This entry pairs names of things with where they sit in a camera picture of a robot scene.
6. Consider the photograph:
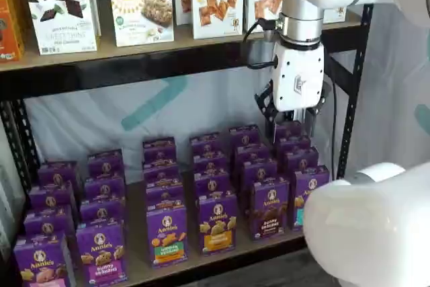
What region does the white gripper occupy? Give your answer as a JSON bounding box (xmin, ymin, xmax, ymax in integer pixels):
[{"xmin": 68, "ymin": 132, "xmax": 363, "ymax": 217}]
[{"xmin": 254, "ymin": 40, "xmax": 332, "ymax": 140}]

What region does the purple Annie's box brown patch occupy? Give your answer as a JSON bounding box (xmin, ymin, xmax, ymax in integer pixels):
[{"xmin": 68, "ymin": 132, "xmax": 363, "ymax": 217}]
[
  {"xmin": 234, "ymin": 143, "xmax": 271, "ymax": 167},
  {"xmin": 228, "ymin": 124, "xmax": 262, "ymax": 150},
  {"xmin": 240, "ymin": 158, "xmax": 279, "ymax": 217},
  {"xmin": 250, "ymin": 176, "xmax": 290, "ymax": 241}
]

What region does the purple Annie's box teal patch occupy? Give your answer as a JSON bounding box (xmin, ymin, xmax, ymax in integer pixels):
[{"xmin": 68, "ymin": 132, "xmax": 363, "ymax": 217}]
[
  {"xmin": 291, "ymin": 165, "xmax": 331, "ymax": 233},
  {"xmin": 284, "ymin": 147, "xmax": 320, "ymax": 175},
  {"xmin": 273, "ymin": 120, "xmax": 303, "ymax": 140},
  {"xmin": 277, "ymin": 134, "xmax": 312, "ymax": 153}
]

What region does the purple Annie's box yellow patch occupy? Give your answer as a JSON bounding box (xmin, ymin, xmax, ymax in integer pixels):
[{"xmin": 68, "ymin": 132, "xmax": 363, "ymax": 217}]
[
  {"xmin": 189, "ymin": 133, "xmax": 225, "ymax": 157},
  {"xmin": 193, "ymin": 169, "xmax": 233, "ymax": 198},
  {"xmin": 197, "ymin": 190, "xmax": 239, "ymax": 256},
  {"xmin": 191, "ymin": 151, "xmax": 230, "ymax": 175}
]

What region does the tan honey mustard crackers box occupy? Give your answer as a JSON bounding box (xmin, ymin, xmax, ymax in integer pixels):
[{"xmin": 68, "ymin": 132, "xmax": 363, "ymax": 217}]
[{"xmin": 322, "ymin": 3, "xmax": 347, "ymax": 25}]

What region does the purple Annie's box green patch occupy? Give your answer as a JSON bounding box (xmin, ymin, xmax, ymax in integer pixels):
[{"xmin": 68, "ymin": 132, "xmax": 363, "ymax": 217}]
[
  {"xmin": 146, "ymin": 199, "xmax": 189, "ymax": 270},
  {"xmin": 144, "ymin": 179, "xmax": 185, "ymax": 207},
  {"xmin": 143, "ymin": 159, "xmax": 182, "ymax": 186},
  {"xmin": 142, "ymin": 136, "xmax": 178, "ymax": 165}
]

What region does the yellow Simple Mills bar box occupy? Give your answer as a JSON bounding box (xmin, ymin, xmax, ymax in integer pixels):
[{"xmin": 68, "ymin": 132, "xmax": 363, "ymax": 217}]
[{"xmin": 107, "ymin": 0, "xmax": 175, "ymax": 48}]

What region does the purple Annie's box magenta patch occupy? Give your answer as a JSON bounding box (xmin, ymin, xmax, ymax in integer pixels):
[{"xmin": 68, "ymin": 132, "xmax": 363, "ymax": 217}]
[
  {"xmin": 79, "ymin": 198, "xmax": 127, "ymax": 228},
  {"xmin": 87, "ymin": 150, "xmax": 125, "ymax": 181},
  {"xmin": 75, "ymin": 220, "xmax": 128, "ymax": 287},
  {"xmin": 83, "ymin": 174, "xmax": 127, "ymax": 204}
]

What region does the purple Annie's box pink patch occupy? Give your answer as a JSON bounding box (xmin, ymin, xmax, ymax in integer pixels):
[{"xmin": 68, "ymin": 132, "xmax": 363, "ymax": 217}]
[
  {"xmin": 23, "ymin": 205, "xmax": 77, "ymax": 244},
  {"xmin": 13, "ymin": 233, "xmax": 77, "ymax": 287},
  {"xmin": 28, "ymin": 182, "xmax": 78, "ymax": 214},
  {"xmin": 37, "ymin": 161, "xmax": 81, "ymax": 194}
]

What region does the orange baking mix box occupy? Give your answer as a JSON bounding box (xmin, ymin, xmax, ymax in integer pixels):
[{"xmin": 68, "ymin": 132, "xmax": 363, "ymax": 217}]
[{"xmin": 0, "ymin": 0, "xmax": 25, "ymax": 63}]

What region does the black metal shelving rack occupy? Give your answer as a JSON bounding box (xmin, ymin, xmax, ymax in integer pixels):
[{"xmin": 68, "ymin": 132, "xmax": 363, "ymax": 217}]
[{"xmin": 0, "ymin": 3, "xmax": 374, "ymax": 287}]

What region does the white backdrop cloth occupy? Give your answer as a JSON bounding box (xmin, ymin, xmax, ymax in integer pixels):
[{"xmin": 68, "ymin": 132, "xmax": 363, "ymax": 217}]
[{"xmin": 23, "ymin": 0, "xmax": 430, "ymax": 187}]

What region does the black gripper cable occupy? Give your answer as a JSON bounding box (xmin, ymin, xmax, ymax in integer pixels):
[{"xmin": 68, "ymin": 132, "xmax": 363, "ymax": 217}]
[{"xmin": 242, "ymin": 17, "xmax": 338, "ymax": 182}]

